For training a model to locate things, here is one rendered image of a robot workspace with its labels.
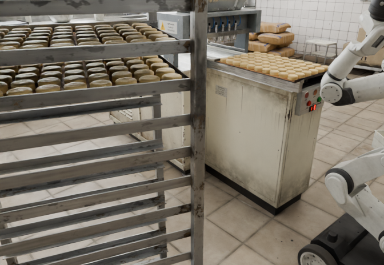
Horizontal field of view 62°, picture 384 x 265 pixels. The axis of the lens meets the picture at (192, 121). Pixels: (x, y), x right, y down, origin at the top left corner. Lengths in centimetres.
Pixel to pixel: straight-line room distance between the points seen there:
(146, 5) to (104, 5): 8
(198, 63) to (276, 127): 119
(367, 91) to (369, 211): 68
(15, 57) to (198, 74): 37
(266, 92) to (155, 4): 124
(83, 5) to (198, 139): 39
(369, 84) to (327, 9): 509
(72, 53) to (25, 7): 11
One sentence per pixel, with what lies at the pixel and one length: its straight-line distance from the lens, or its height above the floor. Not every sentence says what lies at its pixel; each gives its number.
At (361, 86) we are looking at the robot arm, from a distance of 130.
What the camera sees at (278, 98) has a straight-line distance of 181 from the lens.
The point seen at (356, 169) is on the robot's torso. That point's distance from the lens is 170.
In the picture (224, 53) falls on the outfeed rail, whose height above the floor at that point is 87.
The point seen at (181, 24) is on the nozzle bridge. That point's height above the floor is 113.
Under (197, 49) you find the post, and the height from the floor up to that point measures 123.
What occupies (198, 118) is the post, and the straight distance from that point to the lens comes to 76.
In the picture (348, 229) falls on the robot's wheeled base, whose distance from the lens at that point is 192.
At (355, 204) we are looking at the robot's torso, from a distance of 176.
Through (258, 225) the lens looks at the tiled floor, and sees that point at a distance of 210.
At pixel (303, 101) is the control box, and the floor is 78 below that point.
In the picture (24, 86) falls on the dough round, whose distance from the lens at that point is 82.
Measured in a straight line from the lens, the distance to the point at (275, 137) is 189.
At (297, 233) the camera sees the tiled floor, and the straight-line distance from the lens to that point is 210.
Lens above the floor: 136
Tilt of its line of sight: 23 degrees down
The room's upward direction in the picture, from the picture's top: straight up
